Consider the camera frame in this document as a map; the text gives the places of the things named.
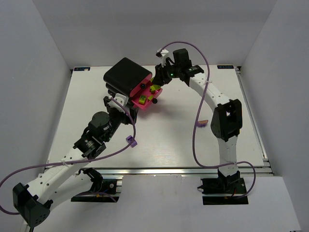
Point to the blue label left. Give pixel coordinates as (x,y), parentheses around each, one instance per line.
(81,69)

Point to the pink top drawer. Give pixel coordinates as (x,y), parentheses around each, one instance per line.
(137,88)

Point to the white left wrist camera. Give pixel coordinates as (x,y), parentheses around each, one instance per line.
(118,102)

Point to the pink drawer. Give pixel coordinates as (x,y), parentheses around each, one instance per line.
(137,88)
(146,96)

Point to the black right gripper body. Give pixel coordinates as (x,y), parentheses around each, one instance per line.
(159,76)

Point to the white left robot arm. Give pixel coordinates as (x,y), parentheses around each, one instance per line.
(35,200)

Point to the blue label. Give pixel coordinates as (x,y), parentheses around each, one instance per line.
(225,66)
(81,69)

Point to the blue label right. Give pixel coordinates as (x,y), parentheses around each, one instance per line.
(225,66)

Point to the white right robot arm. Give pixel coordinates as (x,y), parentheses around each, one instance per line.
(226,121)

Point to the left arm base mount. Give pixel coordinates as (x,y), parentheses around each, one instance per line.
(109,192)

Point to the lime lego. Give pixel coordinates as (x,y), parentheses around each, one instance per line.
(142,99)

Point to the purple butterfly lego brick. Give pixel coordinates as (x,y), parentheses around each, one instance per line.
(202,123)

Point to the aluminium table edge rail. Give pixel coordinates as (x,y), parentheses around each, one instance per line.
(243,170)

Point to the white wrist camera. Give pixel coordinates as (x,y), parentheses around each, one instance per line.
(163,55)
(118,102)

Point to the purple curved lego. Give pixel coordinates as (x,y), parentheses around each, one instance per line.
(132,142)

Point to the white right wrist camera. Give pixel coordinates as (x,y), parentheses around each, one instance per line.
(163,55)

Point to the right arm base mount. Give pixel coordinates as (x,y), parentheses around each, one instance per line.
(214,193)

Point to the black drawer cabinet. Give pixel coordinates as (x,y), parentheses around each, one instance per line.
(125,75)

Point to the lime long lego brick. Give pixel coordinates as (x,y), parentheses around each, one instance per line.
(155,86)

